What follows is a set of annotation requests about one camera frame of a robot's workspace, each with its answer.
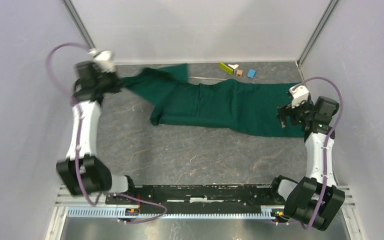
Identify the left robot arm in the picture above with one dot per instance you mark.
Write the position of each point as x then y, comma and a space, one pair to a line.
81, 171

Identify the yellow-green lego brick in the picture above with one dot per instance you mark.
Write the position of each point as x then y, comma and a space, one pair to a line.
225, 67

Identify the metal mesh instrument tray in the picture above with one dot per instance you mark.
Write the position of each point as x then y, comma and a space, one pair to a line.
207, 78

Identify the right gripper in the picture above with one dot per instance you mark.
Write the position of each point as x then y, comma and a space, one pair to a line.
285, 110

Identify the blue small block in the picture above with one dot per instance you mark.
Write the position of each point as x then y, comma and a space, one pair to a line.
251, 73

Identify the green surgical cloth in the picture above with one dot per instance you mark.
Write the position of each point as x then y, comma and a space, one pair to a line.
248, 108

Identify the brown wooden cube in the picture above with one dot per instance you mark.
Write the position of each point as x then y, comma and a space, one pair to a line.
239, 73

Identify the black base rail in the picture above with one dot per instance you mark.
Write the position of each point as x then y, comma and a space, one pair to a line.
210, 201

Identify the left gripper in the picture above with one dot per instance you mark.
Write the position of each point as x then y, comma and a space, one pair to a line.
119, 84

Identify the white small block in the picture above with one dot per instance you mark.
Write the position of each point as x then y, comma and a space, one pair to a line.
233, 67

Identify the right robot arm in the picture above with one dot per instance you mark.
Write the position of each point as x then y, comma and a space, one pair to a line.
315, 200

